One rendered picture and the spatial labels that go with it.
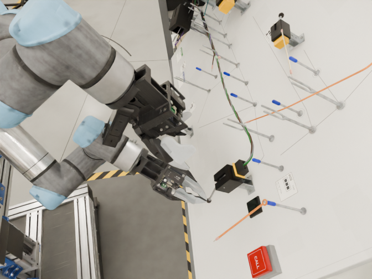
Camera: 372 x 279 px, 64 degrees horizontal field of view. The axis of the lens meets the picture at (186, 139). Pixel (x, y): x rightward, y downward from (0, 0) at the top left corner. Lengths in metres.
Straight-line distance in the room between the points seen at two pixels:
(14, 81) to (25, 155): 0.34
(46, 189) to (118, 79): 0.40
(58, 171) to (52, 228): 1.18
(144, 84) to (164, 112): 0.05
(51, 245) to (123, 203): 0.51
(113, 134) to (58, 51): 0.18
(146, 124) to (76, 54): 0.15
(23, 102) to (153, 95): 0.18
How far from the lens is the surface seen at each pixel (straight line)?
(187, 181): 0.74
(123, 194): 2.12
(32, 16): 0.40
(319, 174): 0.63
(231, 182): 0.69
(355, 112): 0.63
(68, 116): 2.82
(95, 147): 0.70
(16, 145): 0.75
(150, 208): 2.01
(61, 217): 1.94
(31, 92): 0.44
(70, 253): 1.81
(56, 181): 0.76
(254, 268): 0.67
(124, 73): 0.43
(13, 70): 0.44
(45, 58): 0.41
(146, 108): 0.49
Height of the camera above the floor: 1.75
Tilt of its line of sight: 49 degrees down
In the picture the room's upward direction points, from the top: 9 degrees counter-clockwise
